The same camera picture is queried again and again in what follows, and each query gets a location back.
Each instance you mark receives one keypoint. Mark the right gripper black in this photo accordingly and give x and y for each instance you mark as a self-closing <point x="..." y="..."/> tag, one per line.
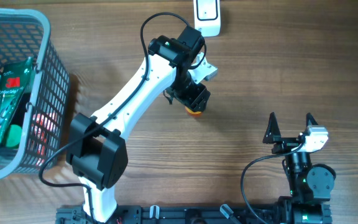
<point x="273" y="135"/>

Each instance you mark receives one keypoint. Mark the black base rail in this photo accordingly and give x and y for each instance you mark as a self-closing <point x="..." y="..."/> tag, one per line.
<point x="194" y="214"/>

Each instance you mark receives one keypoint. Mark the grey plastic mesh basket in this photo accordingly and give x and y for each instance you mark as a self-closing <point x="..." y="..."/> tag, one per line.
<point x="26" y="33"/>

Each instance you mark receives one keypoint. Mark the green cap sauce bottle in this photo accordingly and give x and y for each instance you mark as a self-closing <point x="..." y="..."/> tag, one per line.
<point x="193" y="113"/>

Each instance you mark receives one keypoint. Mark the red packet in basket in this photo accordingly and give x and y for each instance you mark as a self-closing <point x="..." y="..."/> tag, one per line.
<point x="44" y="124"/>

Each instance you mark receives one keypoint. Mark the white barcode scanner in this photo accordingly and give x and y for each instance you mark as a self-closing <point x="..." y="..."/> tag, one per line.
<point x="207" y="16"/>

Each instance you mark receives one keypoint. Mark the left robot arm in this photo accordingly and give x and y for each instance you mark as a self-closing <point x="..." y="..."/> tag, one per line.
<point x="97" y="152"/>

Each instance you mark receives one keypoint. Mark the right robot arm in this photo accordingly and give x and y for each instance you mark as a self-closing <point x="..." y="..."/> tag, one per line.
<point x="310" y="184"/>

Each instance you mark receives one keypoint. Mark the green lid white jar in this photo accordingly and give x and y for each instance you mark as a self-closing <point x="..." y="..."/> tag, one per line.
<point x="12" y="137"/>

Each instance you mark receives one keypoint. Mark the green 3M gloves packet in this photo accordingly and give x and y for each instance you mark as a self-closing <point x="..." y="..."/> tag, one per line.
<point x="13" y="82"/>

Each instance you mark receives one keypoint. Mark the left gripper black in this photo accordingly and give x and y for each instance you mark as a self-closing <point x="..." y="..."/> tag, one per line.
<point x="196" y="101"/>

